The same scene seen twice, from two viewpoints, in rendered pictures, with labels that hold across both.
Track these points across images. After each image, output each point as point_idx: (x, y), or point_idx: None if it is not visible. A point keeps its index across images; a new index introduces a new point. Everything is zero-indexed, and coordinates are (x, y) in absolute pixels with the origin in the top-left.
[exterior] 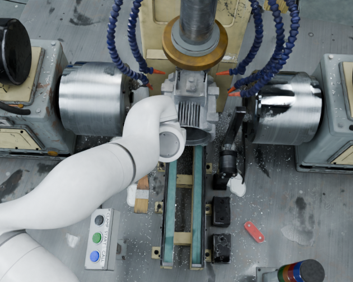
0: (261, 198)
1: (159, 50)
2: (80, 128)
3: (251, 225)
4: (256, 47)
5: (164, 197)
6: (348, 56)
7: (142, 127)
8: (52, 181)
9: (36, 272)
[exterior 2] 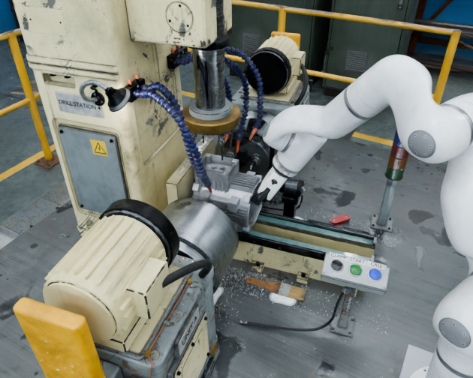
0: (310, 209)
1: (172, 175)
2: (221, 266)
3: (334, 219)
4: (231, 95)
5: (305, 248)
6: (236, 94)
7: (314, 109)
8: (402, 61)
9: (462, 95)
